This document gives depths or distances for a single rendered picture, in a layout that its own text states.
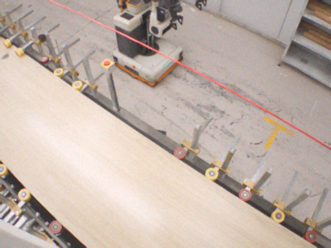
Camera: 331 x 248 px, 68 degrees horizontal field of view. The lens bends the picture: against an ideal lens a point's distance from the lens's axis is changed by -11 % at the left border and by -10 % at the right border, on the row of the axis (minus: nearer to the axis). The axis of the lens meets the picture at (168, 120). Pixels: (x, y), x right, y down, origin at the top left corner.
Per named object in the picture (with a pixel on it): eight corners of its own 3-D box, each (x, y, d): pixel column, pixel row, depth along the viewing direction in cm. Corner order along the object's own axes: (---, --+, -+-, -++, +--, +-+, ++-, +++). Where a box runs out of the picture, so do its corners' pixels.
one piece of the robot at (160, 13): (152, 19, 264) (152, 0, 246) (169, 7, 277) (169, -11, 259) (165, 24, 259) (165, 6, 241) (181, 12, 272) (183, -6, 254)
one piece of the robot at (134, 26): (117, 58, 332) (108, 0, 263) (145, 36, 357) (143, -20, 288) (138, 70, 322) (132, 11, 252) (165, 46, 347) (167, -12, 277)
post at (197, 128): (190, 157, 206) (197, 121, 166) (194, 159, 205) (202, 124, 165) (187, 160, 205) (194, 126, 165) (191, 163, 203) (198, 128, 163)
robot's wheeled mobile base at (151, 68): (112, 66, 344) (109, 51, 323) (144, 40, 373) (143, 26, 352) (153, 90, 323) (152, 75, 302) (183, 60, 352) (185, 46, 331)
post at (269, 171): (247, 193, 190) (269, 166, 150) (251, 196, 189) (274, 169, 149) (244, 197, 189) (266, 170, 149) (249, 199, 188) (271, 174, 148)
